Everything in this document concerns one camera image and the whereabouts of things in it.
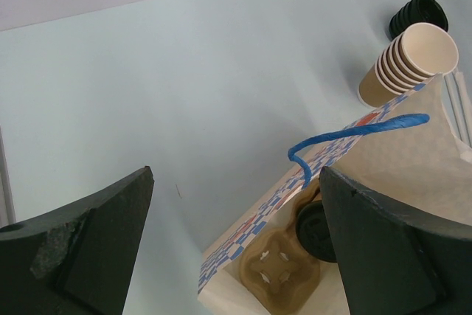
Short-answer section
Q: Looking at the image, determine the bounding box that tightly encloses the white wrapped straw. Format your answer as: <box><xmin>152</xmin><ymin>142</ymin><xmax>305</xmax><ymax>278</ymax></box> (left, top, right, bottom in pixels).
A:
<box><xmin>454</xmin><ymin>69</ymin><xmax>472</xmax><ymax>142</ymax></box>
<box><xmin>445</xmin><ymin>75</ymin><xmax>466</xmax><ymax>140</ymax></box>

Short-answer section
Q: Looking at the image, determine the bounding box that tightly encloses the stack of brown paper cups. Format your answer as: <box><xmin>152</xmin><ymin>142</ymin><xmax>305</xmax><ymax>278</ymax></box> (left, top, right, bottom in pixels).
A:
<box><xmin>358</xmin><ymin>22</ymin><xmax>459</xmax><ymax>108</ymax></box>

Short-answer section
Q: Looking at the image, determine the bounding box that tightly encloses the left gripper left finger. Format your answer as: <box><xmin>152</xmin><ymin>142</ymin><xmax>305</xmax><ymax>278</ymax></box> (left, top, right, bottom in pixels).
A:
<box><xmin>1</xmin><ymin>166</ymin><xmax>154</xmax><ymax>314</ymax></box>

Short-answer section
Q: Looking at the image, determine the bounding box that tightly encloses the black cup lid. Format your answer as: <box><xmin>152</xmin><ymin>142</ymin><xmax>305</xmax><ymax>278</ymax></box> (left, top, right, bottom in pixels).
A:
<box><xmin>296</xmin><ymin>201</ymin><xmax>337</xmax><ymax>263</ymax></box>

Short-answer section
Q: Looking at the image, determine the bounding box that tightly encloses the stack of black lids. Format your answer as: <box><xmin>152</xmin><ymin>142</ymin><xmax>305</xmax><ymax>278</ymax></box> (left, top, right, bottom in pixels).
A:
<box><xmin>388</xmin><ymin>0</ymin><xmax>449</xmax><ymax>40</ymax></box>

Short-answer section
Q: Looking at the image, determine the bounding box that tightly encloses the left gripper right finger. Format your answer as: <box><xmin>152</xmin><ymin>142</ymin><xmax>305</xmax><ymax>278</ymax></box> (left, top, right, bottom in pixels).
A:
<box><xmin>319</xmin><ymin>167</ymin><xmax>471</xmax><ymax>314</ymax></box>

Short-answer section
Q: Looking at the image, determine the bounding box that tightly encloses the blue checkered paper bag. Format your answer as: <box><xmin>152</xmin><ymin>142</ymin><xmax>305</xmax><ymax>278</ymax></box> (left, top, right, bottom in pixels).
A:
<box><xmin>197</xmin><ymin>77</ymin><xmax>471</xmax><ymax>314</ymax></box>

